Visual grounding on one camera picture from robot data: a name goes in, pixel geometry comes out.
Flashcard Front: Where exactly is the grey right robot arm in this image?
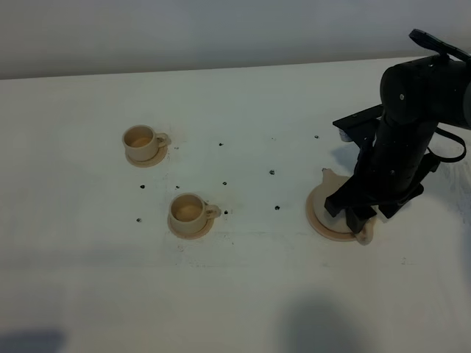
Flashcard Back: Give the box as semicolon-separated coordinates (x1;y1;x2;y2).
325;29;470;234

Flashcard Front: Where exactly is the beige teacup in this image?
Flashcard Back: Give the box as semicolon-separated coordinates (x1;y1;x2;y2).
168;193;222;233
122;125;170;163

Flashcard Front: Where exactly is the beige cup saucer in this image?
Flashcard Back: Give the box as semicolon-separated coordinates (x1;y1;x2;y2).
125;146;168;168
167;216;214;240

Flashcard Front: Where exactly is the beige ceramic teapot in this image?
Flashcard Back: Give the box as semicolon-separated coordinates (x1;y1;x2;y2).
309;168;376;246

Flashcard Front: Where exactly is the beige far cup saucer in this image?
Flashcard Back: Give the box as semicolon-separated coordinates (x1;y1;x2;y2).
125;146;168;168

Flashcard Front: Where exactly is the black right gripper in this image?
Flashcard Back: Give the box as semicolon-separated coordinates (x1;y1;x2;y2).
325;104;439;234

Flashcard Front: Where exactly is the beige near teacup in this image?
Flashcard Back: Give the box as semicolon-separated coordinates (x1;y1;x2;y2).
168;193;222;233

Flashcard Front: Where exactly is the beige near cup saucer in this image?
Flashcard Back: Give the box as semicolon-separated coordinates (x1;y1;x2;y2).
167;216;214;240

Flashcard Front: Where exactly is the beige far teacup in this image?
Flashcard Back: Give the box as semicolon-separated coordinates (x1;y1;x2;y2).
122;125;170;163

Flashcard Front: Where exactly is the beige teapot saucer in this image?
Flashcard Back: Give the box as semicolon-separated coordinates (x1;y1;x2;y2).
305;188;356;242

